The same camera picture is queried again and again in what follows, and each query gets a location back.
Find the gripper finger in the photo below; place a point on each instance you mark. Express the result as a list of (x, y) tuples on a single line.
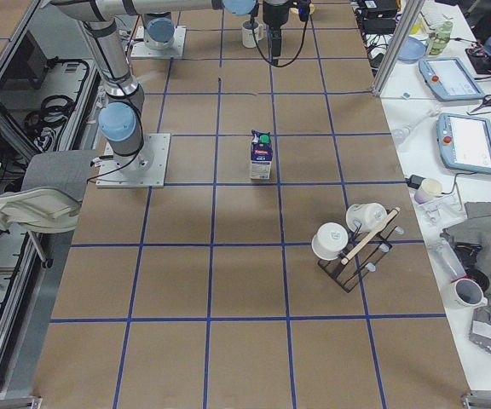
[(275, 42)]

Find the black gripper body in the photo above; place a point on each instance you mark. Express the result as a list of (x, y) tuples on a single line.
[(274, 14)]

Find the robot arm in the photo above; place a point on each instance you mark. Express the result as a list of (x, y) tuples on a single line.
[(121, 120), (158, 30)]

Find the milk carton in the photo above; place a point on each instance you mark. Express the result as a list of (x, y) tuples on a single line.
[(261, 155)]

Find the small lilac cup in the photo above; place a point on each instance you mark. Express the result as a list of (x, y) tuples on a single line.
[(428, 190)]

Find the black box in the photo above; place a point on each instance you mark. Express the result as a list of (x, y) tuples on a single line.
[(371, 9)]

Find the upper teach pendant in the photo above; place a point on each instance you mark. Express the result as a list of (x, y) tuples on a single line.
[(449, 79)]

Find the teach pendant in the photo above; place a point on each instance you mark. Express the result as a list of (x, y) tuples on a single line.
[(464, 142), (449, 79)]

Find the white mug on rack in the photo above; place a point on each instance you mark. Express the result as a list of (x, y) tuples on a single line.
[(330, 239)]

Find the lower teach pendant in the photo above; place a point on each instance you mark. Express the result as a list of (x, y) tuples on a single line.
[(464, 142)]

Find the scissors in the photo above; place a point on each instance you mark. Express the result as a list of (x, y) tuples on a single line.
[(485, 103)]

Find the white office chair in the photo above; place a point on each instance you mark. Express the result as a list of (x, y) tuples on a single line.
[(50, 197)]

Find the white mug red rim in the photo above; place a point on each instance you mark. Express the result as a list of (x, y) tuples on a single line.
[(463, 293)]

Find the aluminium frame post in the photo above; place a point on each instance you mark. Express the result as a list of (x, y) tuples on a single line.
[(409, 16)]

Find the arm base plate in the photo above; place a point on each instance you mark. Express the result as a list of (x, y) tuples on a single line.
[(144, 47), (147, 170)]

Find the black wire mug rack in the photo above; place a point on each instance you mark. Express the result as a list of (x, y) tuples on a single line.
[(362, 254)]

